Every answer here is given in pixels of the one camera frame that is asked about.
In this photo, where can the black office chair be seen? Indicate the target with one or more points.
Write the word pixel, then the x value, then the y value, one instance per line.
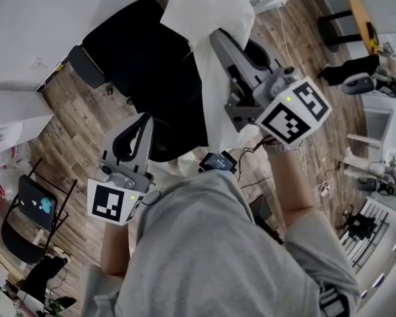
pixel 135 45

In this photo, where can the small white storage box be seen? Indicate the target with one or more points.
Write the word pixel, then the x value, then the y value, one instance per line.
pixel 267 3

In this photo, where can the white wall outlet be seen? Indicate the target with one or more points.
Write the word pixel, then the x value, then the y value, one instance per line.
pixel 36 64

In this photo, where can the black folding chair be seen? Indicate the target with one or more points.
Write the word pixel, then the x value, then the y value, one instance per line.
pixel 33 193

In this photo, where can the clear plastic bag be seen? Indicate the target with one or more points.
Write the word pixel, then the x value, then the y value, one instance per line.
pixel 6 163

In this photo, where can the person's right forearm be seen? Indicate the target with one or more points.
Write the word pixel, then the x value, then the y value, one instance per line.
pixel 290 183

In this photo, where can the white garment with black stripes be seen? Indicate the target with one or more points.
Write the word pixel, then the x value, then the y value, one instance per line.
pixel 211 94

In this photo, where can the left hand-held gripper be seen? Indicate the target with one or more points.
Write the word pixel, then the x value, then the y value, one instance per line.
pixel 105 203

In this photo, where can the round wooden table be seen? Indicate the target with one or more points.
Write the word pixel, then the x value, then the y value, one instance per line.
pixel 358 15

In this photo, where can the white and yellow power strip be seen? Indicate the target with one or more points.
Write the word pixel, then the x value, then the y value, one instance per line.
pixel 42 87

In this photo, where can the person's left forearm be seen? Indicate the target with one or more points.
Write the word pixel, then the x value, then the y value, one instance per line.
pixel 115 249

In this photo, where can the silver wristwatch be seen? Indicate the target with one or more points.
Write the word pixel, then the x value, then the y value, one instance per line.
pixel 278 149

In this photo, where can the small blue item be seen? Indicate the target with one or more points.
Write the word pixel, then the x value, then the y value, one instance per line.
pixel 47 205

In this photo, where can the large white carton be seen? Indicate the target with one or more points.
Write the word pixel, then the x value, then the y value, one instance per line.
pixel 16 111

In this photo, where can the person's grey shirt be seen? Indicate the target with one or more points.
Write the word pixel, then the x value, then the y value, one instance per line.
pixel 201 243

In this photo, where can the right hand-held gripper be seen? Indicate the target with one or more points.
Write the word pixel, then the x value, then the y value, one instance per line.
pixel 283 117

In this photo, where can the white floor power strip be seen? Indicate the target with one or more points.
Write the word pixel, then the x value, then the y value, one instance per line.
pixel 322 189

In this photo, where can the white side table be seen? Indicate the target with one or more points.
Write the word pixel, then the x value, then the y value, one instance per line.
pixel 377 124

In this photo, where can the yellow and black tool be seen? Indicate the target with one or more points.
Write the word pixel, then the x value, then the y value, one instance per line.
pixel 372 38

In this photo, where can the black device with screen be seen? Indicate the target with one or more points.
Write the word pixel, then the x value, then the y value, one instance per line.
pixel 219 162

